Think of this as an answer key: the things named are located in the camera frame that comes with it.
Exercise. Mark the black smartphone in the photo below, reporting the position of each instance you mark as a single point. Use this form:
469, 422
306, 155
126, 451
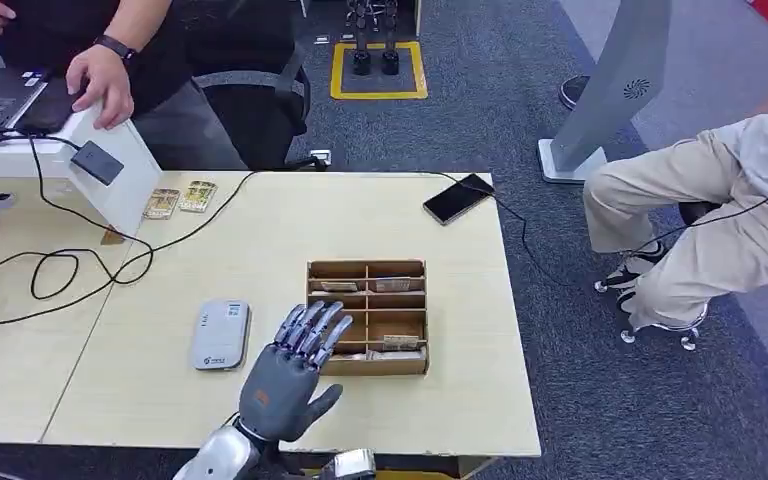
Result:
458, 199

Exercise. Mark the brown paper piece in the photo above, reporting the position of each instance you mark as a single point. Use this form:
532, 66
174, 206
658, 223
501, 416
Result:
112, 237

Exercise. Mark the black office chair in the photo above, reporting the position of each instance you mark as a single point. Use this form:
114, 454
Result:
258, 99

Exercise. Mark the person in black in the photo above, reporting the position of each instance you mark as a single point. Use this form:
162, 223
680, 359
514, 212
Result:
178, 126

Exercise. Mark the grey kiosk stand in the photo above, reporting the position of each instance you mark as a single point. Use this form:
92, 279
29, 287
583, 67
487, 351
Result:
616, 79

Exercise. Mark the black wristwatch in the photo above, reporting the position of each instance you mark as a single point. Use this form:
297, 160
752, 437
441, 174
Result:
116, 48

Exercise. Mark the grey card reader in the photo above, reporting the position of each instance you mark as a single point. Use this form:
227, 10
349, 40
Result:
220, 336

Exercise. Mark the black rectangular hub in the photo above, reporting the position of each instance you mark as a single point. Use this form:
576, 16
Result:
97, 162

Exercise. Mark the silver floor socket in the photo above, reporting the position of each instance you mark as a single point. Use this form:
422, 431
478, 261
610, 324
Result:
321, 157

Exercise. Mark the black shoe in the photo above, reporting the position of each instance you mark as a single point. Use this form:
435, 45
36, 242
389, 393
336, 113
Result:
573, 91

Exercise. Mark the yellow sheet under desk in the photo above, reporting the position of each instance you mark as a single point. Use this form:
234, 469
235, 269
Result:
417, 476

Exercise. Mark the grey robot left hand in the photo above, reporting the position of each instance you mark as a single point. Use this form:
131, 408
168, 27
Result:
281, 391

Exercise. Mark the white card stack in box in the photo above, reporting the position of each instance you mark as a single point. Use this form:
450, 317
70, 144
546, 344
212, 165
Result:
390, 356

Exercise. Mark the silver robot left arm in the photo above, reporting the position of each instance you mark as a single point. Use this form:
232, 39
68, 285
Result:
222, 457

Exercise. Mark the white desk riser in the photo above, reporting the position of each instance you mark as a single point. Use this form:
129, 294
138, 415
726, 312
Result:
119, 179

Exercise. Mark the seated person in beige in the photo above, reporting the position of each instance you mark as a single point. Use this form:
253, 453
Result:
708, 218

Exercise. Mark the small round grey object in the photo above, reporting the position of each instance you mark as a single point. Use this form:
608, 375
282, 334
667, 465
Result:
1, 201

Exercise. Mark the card standing in box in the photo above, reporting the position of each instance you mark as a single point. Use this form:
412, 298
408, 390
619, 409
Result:
339, 286
392, 285
401, 342

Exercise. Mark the wooden compartment card box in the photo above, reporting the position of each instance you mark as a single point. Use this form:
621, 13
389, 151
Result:
384, 366

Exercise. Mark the black flat pad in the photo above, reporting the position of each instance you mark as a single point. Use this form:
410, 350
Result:
49, 106

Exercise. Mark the stool with chrome casters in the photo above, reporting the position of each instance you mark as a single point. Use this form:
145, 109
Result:
662, 329

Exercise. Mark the person's left hand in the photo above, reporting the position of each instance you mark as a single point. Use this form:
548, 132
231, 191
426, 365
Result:
102, 83

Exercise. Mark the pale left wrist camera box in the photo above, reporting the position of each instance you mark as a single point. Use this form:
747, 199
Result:
354, 465

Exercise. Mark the black background robot legs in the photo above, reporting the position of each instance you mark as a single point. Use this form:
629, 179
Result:
362, 46

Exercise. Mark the yellow floor tape square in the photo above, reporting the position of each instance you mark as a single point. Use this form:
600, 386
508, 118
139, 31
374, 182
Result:
378, 95

